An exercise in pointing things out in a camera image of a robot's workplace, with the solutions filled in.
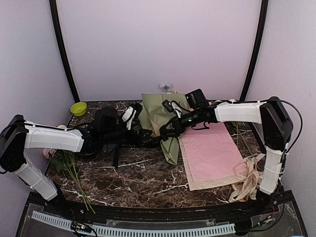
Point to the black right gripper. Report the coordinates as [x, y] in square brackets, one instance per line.
[178, 127]

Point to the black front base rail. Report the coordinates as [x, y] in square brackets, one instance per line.
[234, 212]

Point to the peach green wrapping paper sheet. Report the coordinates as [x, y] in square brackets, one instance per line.
[154, 115]

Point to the lime green plastic bowl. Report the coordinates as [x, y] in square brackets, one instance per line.
[79, 109]

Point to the cream ribbon pile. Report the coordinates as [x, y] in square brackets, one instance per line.
[249, 179]

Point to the pink rose stem bunch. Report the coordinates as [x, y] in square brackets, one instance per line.
[65, 161]

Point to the black vertical frame post left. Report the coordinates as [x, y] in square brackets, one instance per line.
[62, 49]

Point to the black vertical frame post right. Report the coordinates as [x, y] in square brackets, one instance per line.
[256, 49]

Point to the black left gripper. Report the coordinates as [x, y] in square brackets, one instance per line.
[139, 138]

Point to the pink white rose bunch right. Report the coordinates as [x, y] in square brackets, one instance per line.
[242, 136]

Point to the blue flower stem bunch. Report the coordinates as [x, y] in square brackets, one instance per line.
[166, 87]

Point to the white slotted cable duct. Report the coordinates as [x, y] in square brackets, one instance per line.
[136, 229]

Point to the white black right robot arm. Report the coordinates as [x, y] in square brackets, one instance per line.
[270, 114]

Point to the black vertical frame post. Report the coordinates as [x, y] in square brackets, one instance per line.
[62, 49]
[256, 49]

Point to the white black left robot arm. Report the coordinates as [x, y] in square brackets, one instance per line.
[20, 135]

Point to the black lettered ribbon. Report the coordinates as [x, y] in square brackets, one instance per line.
[142, 139]

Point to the pink wrapping paper sheet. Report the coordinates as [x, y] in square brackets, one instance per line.
[211, 158]

